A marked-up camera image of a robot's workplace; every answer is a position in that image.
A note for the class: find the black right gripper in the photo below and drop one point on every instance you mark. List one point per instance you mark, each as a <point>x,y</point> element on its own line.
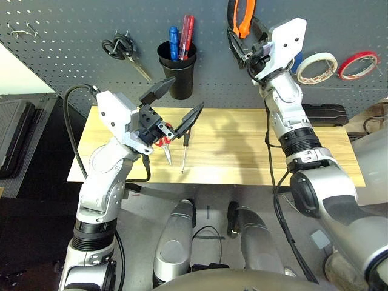
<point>260,57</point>

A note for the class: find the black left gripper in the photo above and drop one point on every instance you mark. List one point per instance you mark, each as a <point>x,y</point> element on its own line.
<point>148,121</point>

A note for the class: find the orange black pliers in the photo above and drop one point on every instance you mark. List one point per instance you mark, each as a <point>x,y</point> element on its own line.
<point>245,21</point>

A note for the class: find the white tape roll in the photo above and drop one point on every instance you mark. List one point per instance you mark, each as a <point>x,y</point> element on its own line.
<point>315,55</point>

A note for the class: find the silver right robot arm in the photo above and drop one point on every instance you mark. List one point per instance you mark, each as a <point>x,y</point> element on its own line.
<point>288,100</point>

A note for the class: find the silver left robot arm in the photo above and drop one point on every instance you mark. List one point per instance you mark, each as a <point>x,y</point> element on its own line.
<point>103,169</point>

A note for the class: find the metal pegboard hook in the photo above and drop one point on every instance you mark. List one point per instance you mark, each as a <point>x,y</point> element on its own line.
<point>376,65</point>
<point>116,45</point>
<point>330,66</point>
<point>16,31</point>
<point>31,30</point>

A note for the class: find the grey perforated pegboard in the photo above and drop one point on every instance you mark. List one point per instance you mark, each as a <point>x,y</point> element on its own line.
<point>75,18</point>

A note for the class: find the black plastic cup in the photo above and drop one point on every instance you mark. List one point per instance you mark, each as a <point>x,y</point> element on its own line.
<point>165,56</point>
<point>182,89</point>

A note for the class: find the blue tape roll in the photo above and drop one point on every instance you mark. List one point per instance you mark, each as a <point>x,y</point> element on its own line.
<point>298,60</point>

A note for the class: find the red tape roll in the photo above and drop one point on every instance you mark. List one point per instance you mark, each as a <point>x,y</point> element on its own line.
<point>351,57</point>

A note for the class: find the small black tool case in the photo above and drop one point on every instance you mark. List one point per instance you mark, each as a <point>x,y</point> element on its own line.
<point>327,116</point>

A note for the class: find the long black floor tape strip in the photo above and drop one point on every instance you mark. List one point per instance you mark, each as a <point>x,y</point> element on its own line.
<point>209,237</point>

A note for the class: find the silver left robot leg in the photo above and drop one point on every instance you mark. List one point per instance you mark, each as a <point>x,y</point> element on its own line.
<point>172,242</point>

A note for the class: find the silver robot leg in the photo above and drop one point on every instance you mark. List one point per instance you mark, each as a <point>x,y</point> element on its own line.
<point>257,242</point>
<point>172,242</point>

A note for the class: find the brown wooden furniture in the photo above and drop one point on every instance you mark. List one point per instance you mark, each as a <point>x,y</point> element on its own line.
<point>376,109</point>

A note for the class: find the large black equipment case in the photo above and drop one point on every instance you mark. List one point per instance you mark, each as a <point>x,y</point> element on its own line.
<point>15,139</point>

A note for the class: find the silver right robot leg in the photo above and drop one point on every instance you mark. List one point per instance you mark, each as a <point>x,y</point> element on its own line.
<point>257,242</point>

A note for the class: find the large white rounded object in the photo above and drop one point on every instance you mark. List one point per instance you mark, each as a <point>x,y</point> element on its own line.
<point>373,169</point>

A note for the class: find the grey robot torso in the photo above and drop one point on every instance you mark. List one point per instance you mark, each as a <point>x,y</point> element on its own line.
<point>242,282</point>

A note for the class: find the grey foot pedal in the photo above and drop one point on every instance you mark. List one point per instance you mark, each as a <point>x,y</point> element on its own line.
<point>319,239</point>

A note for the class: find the khaki trouser leg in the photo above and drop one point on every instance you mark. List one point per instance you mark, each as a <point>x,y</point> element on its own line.
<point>342,269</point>

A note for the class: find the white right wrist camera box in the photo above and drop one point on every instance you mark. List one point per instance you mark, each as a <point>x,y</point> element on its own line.
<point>288,39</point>

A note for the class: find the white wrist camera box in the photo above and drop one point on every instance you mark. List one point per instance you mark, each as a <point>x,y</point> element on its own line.
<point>115,112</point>
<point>288,39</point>

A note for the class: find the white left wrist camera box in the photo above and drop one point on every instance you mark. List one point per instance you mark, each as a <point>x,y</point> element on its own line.
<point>115,112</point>

